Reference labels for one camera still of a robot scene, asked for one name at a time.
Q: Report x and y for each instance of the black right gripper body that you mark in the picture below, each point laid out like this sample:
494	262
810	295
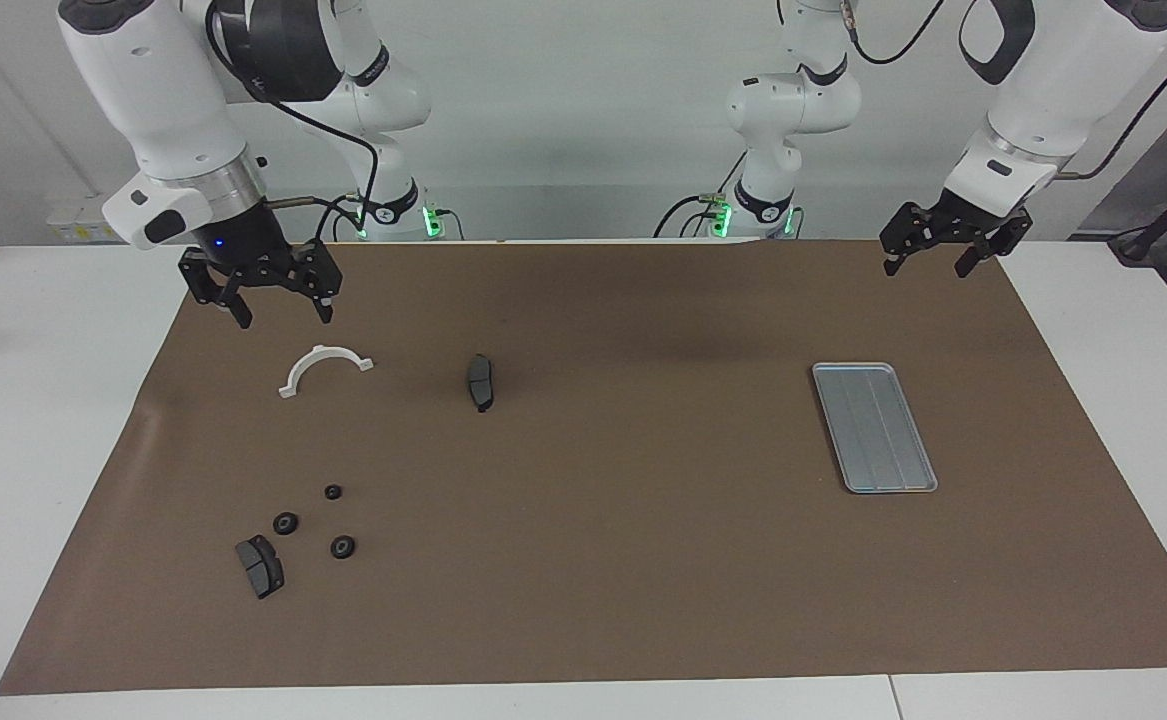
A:
238	240

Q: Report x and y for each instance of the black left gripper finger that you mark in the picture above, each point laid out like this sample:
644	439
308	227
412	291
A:
988	255
905	232

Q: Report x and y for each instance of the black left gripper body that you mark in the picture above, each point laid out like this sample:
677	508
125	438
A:
978	222

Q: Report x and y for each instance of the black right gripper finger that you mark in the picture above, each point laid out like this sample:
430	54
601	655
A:
323	275
213	285

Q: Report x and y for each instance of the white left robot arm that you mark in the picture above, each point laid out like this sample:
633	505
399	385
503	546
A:
1063	80

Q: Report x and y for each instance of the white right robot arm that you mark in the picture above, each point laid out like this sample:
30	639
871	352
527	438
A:
143	80

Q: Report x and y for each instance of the silver metal tray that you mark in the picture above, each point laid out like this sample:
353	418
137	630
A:
873	430

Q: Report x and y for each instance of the black stand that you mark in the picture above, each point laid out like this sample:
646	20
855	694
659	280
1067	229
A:
1158	225

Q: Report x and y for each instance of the dark grey brake pad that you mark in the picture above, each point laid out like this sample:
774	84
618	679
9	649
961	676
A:
261	570
481	383

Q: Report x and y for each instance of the brown table mat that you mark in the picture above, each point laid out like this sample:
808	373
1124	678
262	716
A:
583	550

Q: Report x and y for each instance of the white semicircular plastic bracket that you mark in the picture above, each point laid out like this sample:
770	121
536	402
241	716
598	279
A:
321	352

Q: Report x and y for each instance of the white wall socket box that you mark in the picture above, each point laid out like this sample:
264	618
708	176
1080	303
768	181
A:
78	225

